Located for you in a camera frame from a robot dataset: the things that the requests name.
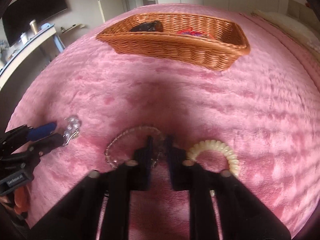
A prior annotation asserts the red cord black bead bracelet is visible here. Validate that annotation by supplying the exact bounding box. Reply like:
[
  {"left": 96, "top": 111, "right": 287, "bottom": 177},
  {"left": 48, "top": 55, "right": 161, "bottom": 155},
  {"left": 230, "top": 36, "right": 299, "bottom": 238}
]
[{"left": 177, "top": 27, "right": 216, "bottom": 40}]

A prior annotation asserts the purple spiral hair tie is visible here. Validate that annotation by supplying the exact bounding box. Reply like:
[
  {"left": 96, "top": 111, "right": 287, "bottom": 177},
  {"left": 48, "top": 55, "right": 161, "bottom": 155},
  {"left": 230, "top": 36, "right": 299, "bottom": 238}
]
[{"left": 181, "top": 29, "right": 211, "bottom": 38}]

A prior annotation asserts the woven wicker basket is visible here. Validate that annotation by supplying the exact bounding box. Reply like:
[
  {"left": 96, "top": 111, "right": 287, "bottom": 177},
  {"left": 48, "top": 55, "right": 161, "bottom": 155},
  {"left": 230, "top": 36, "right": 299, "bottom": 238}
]
[{"left": 96, "top": 12, "right": 251, "bottom": 71}]

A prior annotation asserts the flower bouquet vase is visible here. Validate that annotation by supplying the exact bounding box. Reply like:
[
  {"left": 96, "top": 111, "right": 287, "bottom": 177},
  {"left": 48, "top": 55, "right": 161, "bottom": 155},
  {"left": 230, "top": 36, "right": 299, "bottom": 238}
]
[{"left": 0, "top": 40, "right": 10, "bottom": 64}]

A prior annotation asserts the white dotted pillow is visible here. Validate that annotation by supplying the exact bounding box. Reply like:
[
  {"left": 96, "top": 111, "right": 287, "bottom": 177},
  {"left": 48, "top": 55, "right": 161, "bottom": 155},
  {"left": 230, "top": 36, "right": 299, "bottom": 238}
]
[{"left": 252, "top": 10, "right": 319, "bottom": 60}]

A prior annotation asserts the person's left hand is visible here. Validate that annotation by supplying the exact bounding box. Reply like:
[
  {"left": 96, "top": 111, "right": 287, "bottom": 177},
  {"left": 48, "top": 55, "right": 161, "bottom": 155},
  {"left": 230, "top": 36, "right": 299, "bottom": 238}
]
[{"left": 1, "top": 186, "right": 30, "bottom": 215}]

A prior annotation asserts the white cup on desk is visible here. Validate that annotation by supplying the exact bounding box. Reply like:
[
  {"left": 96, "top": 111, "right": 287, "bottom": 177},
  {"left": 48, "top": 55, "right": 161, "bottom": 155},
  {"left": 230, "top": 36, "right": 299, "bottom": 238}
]
[{"left": 20, "top": 33, "right": 28, "bottom": 45}]

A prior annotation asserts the black wall television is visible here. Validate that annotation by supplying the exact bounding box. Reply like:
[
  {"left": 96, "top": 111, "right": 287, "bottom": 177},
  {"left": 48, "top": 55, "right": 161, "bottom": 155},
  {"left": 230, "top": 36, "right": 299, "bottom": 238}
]
[{"left": 2, "top": 0, "right": 68, "bottom": 46}]

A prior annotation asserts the small wooden wall shelf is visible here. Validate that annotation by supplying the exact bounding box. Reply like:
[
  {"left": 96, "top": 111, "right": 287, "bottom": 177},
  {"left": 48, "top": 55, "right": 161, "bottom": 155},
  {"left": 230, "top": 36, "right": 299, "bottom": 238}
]
[{"left": 60, "top": 23, "right": 86, "bottom": 34}]

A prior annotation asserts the beige upholstered headboard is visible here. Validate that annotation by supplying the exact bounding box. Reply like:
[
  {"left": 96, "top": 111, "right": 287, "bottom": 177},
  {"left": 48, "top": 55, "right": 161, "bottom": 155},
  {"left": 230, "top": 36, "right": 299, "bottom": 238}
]
[{"left": 287, "top": 0, "right": 318, "bottom": 24}]

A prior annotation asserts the gold thermos bottle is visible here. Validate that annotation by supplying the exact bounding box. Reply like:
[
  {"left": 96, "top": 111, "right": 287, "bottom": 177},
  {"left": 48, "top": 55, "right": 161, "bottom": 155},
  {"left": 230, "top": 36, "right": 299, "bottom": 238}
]
[{"left": 29, "top": 20, "right": 39, "bottom": 35}]

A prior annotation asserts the cream spiral hair tie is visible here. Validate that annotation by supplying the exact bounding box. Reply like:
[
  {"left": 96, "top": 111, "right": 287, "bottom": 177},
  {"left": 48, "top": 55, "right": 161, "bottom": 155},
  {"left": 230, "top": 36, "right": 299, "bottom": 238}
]
[{"left": 186, "top": 139, "right": 240, "bottom": 197}]

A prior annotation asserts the black hair accessory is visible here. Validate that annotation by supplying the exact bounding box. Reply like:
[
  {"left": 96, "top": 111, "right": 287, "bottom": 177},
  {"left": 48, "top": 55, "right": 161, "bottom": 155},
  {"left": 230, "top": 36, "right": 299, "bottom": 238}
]
[{"left": 130, "top": 21, "right": 163, "bottom": 32}]

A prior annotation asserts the pink quilted bedspread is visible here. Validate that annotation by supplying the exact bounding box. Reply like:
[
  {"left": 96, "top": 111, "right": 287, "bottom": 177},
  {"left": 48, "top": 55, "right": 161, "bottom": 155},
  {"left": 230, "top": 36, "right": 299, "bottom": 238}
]
[{"left": 8, "top": 4, "right": 319, "bottom": 235}]

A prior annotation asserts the white blue desk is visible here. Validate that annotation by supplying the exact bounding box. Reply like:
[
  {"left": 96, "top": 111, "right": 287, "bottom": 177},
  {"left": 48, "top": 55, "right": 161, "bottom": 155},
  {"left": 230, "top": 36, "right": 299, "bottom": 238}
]
[{"left": 1, "top": 23, "right": 65, "bottom": 127}]

